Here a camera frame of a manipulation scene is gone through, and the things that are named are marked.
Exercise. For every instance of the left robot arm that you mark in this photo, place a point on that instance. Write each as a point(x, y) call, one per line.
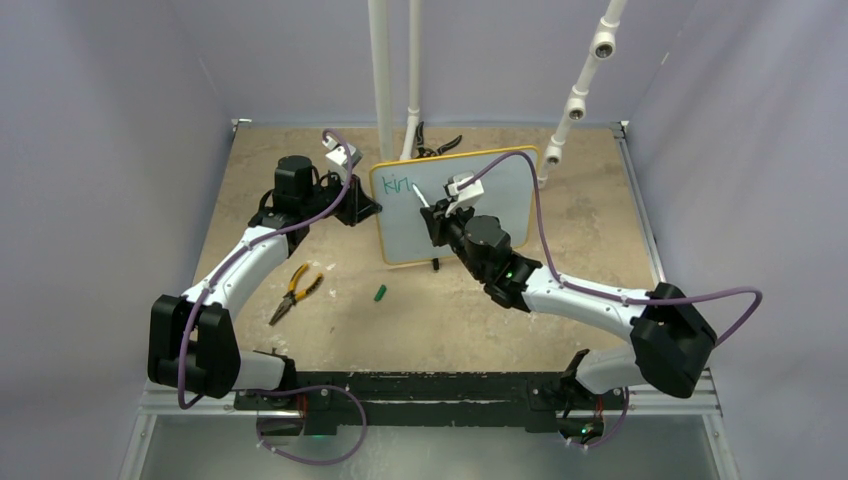
point(192, 343)

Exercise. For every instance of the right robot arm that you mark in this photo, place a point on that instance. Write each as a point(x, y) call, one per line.
point(667, 340)

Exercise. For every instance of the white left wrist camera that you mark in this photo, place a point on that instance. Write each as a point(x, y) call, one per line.
point(337, 158)

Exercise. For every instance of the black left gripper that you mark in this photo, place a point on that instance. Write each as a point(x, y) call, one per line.
point(356, 205)

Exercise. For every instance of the green marker cap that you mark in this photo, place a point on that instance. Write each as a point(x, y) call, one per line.
point(380, 293)

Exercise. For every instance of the yellow framed whiteboard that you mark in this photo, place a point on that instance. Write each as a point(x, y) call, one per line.
point(496, 182)

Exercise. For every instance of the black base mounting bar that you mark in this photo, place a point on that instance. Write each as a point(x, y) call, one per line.
point(538, 402)

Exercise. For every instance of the white green marker pen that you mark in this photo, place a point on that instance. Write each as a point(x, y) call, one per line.
point(419, 195)

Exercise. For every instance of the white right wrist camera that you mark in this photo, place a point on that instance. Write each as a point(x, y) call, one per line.
point(464, 189)

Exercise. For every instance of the yellow black pliers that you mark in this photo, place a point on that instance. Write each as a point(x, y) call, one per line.
point(294, 294)

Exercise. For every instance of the thin white vertical pipe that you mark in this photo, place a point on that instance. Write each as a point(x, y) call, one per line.
point(414, 78)

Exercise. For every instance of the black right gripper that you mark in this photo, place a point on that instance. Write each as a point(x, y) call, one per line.
point(439, 222)

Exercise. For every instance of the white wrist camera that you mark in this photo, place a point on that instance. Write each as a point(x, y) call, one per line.
point(337, 158)
point(464, 189)

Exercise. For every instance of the thick white vertical pipe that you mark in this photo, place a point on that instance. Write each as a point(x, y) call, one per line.
point(380, 52)

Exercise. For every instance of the white pipe with fittings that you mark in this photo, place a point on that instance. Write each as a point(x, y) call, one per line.
point(602, 48)

